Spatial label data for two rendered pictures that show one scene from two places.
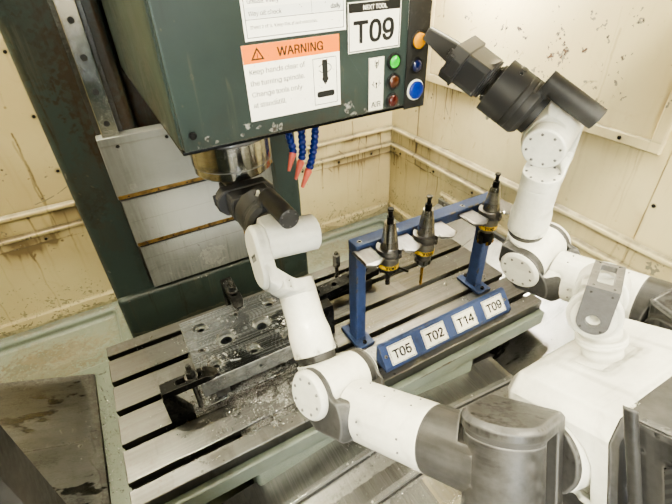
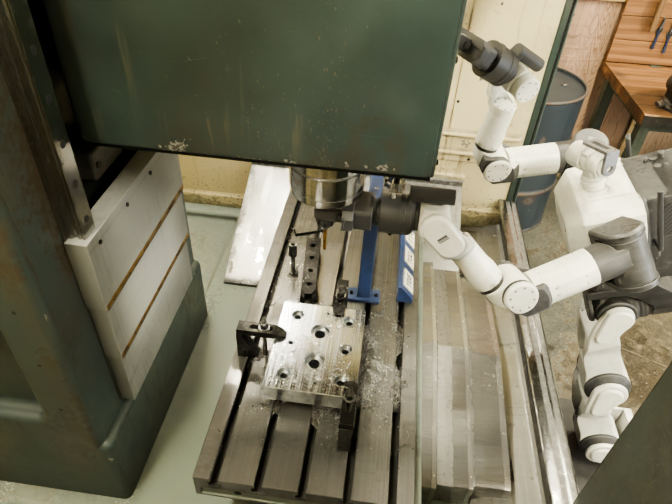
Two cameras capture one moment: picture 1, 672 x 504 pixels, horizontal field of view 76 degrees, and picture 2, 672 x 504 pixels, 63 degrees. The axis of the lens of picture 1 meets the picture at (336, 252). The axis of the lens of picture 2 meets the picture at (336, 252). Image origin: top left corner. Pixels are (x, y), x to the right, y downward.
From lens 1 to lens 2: 1.09 m
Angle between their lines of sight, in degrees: 44
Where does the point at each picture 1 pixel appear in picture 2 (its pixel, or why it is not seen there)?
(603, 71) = not seen: hidden behind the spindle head
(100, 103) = (79, 195)
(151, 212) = (125, 307)
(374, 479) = (454, 375)
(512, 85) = (508, 57)
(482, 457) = (634, 247)
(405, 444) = (593, 274)
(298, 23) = not seen: hidden behind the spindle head
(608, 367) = (606, 189)
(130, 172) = (110, 268)
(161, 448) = (369, 469)
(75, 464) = not seen: outside the picture
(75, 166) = (53, 297)
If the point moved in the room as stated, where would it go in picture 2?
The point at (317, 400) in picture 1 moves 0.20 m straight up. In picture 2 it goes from (533, 294) to (562, 221)
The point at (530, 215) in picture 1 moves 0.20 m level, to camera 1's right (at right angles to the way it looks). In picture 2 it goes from (501, 133) to (528, 108)
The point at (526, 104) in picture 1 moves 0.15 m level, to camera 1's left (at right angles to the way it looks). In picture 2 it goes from (515, 67) to (490, 87)
